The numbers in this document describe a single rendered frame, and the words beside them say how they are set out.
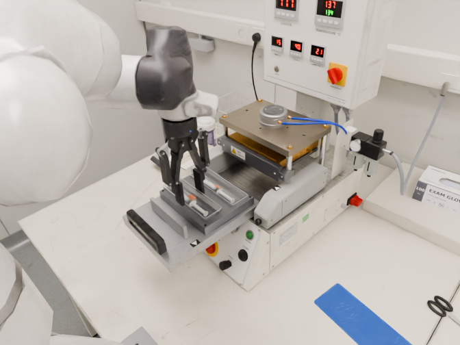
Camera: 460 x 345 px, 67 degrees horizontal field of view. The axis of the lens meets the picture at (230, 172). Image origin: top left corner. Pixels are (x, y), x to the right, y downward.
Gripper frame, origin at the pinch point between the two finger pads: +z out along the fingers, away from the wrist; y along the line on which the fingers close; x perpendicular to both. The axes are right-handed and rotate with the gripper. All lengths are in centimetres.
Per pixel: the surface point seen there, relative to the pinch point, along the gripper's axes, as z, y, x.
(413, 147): 17, -87, 21
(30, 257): 104, 37, -130
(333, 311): 28.8, -15.2, 36.7
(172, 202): 4.5, 3.6, -3.2
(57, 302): 104, 36, -86
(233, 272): 26.7, -3.8, 10.8
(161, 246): 4.5, 14.2, 7.7
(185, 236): 6.2, 7.6, 7.7
